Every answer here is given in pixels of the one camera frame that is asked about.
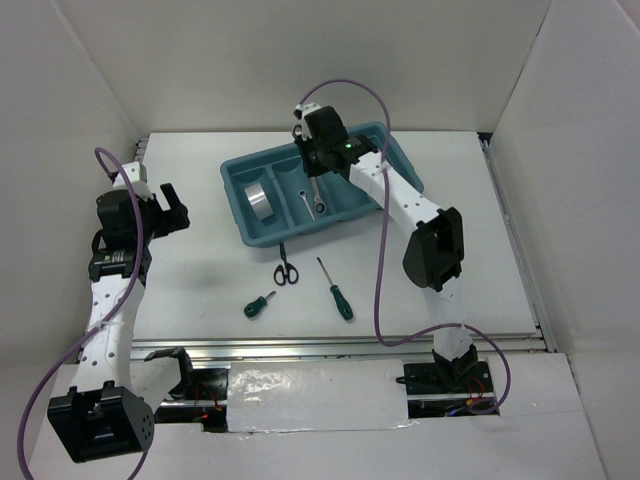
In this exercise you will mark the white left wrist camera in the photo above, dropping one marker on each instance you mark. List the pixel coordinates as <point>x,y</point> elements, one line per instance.
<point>137,175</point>

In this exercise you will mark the stubby green handled screwdriver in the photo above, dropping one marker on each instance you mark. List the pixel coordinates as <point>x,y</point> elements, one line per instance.
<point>254,308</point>

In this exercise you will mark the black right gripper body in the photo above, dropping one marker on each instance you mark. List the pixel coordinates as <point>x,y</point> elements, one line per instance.
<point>311,155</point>

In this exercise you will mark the white tape roll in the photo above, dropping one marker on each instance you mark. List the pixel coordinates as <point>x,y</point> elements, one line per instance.
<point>258,201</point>

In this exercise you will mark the small silver ratchet wrench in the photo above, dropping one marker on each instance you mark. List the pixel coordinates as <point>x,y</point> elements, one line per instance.
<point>303,196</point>

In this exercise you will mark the white foil-edged cover sheet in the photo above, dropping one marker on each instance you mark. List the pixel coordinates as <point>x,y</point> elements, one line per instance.
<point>341,395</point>

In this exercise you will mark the black handled scissors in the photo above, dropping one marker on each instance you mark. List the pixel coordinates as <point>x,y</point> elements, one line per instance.
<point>285,273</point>

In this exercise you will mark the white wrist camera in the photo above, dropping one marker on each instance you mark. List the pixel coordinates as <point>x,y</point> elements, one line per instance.
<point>137,175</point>
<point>300,128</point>

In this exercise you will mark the aluminium rail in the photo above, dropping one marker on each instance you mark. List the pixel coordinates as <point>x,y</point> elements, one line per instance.
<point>281,349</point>
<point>533,298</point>
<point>140,149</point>

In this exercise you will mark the long green handled screwdriver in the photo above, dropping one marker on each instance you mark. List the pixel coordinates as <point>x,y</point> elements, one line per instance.
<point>342,305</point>

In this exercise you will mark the aluminium right side rail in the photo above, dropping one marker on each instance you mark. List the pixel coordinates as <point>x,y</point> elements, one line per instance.
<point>533,298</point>

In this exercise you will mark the aluminium front rail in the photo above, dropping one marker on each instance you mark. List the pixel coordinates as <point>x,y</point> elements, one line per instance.
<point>281,349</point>

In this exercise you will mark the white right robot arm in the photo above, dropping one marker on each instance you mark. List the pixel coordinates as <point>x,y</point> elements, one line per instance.
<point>435,249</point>

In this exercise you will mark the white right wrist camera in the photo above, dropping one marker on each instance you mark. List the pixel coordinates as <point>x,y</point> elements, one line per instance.
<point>300,128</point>

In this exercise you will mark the large silver ratchet wrench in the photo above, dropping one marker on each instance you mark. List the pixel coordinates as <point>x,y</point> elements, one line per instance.
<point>318,203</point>

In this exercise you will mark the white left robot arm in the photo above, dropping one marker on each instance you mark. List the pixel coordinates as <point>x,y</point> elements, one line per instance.
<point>109,409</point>

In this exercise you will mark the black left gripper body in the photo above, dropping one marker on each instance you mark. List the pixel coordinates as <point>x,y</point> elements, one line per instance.
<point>157,223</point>

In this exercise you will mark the blue four-compartment tray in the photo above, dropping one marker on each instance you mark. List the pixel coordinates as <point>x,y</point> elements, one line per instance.
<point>280,171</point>

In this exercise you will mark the aluminium left side rail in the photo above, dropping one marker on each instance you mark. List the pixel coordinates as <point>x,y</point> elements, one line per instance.
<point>140,149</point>

